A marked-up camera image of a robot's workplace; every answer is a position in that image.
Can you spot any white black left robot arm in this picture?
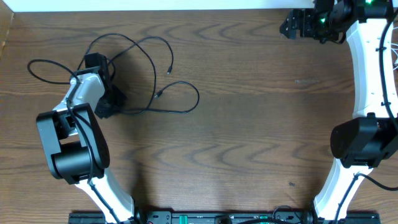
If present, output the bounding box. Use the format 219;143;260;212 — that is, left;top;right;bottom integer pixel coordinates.
36;53;147;223

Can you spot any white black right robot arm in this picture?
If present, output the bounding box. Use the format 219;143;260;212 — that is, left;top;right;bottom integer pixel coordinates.
280;0;397;223

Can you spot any black usb cable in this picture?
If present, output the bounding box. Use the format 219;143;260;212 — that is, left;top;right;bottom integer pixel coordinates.
76;32;175;114

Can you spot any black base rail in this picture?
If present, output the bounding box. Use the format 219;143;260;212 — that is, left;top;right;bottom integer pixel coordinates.
67;210;381;224

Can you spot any white usb cable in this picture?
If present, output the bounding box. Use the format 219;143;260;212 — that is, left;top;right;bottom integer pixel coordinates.
390;42;398;71

